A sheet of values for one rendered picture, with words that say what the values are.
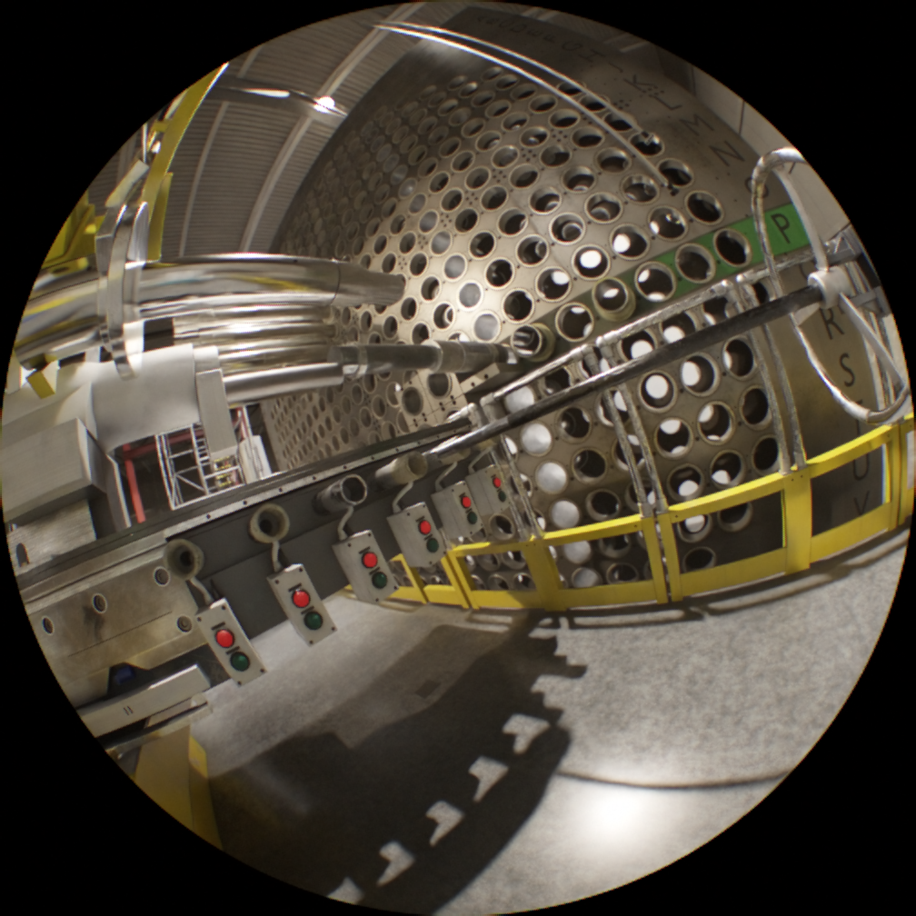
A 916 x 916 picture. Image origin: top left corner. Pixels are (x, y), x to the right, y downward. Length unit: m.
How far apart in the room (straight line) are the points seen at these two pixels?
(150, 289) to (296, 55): 8.12
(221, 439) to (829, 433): 2.67
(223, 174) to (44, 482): 9.08
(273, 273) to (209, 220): 9.56
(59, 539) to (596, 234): 2.54
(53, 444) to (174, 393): 0.37
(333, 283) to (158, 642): 0.93
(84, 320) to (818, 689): 1.74
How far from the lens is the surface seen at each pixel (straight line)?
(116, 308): 0.63
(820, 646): 1.12
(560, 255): 2.04
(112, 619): 0.78
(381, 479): 0.75
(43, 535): 0.97
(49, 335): 0.78
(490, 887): 0.89
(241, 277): 0.76
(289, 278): 0.79
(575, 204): 2.16
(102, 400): 0.94
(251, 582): 0.68
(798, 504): 1.21
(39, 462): 0.83
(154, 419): 0.94
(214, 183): 9.62
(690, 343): 0.43
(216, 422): 0.84
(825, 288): 0.52
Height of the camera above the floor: 0.84
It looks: level
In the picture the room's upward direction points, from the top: 23 degrees counter-clockwise
